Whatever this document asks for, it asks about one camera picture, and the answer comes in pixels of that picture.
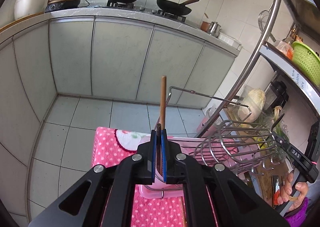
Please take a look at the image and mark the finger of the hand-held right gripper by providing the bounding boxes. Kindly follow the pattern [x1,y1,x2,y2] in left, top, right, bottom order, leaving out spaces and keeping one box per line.
[270,114,290,151]

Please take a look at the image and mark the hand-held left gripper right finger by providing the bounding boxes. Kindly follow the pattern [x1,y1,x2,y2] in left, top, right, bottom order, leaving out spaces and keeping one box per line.
[161,129,288,227]

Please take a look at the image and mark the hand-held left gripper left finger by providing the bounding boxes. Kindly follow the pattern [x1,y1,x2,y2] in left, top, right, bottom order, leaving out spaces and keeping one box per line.
[29,130,157,227]

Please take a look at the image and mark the long brown wooden chopstick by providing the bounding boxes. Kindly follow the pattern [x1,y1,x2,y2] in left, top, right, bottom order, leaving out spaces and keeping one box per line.
[159,76,167,131]

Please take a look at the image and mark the metal wire dish rack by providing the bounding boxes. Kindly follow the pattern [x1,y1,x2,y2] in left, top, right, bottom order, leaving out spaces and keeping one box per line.
[144,86,278,199]

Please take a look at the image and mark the person's right forearm purple sleeve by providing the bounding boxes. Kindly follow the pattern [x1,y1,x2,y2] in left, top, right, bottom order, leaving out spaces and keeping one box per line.
[284,196,316,227]

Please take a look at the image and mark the person's right hand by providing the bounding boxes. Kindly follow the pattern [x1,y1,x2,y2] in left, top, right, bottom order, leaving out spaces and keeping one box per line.
[277,171,310,208]

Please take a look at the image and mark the green onions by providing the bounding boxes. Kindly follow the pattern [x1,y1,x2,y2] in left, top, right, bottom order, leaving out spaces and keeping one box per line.
[256,105,292,148]

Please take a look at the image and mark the black blender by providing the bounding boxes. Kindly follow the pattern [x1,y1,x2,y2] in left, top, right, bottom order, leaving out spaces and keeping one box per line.
[265,80,289,114]

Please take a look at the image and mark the pink plastic drip tray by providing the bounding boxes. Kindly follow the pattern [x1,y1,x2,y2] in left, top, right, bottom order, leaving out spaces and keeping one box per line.
[139,110,238,200]

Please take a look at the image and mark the napa cabbage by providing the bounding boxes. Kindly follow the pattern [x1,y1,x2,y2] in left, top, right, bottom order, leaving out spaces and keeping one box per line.
[237,88,266,121]

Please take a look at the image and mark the pink polka dot blanket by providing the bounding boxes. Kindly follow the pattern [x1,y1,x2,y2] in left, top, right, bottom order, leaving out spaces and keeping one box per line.
[91,127,240,227]

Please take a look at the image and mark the green plastic colander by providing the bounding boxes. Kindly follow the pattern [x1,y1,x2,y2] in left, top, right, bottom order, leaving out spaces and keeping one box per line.
[291,41,320,81]

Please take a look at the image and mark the orange plastic bag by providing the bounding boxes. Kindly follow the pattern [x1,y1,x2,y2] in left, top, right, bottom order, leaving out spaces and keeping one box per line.
[277,40,294,60]

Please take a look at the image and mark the steel strainer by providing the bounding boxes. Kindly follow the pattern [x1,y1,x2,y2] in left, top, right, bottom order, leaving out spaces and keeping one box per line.
[258,10,277,42]

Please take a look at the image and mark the grey kitchen cabinet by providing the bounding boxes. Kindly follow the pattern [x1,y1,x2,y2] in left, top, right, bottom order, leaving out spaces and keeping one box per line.
[0,15,237,143]

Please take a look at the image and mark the stainless steel shelf rack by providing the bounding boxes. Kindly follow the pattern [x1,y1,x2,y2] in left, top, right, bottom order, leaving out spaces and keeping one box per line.
[196,0,320,192]

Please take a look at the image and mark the steel kettle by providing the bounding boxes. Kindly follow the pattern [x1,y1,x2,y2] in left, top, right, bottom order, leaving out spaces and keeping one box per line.
[208,22,222,36]

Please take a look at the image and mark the gas stove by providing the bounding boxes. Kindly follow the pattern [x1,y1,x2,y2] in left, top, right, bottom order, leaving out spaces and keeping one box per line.
[106,0,187,22]

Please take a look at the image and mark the black electric cooker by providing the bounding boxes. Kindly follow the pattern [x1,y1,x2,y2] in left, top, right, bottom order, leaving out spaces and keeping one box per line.
[44,0,81,13]

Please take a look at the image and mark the white rice cooker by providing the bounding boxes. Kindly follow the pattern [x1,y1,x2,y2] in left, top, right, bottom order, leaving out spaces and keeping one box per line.
[14,0,48,20]

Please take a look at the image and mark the black frying pan wooden handle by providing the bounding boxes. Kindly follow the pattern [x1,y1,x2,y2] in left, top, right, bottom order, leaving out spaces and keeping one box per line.
[156,0,201,16]

